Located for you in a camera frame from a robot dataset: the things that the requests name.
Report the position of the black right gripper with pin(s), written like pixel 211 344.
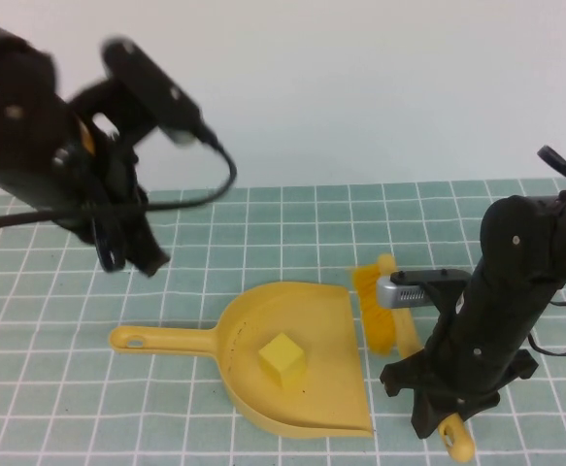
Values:
pixel 481 349

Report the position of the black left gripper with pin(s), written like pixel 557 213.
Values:
pixel 69 179

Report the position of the yellow hand brush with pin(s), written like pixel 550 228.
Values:
pixel 377 315

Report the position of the yellow plastic dustpan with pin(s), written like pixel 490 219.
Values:
pixel 321 388

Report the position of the small yellow foam cube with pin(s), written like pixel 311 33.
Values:
pixel 280 359

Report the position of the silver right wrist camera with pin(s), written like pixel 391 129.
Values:
pixel 399 296

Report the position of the black left camera bracket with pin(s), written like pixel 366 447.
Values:
pixel 127 111

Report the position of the black camera bracket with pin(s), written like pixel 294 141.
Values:
pixel 127 111
pixel 433 280

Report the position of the black right camera bracket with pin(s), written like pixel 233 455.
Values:
pixel 433 280

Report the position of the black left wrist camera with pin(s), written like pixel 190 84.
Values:
pixel 151 82

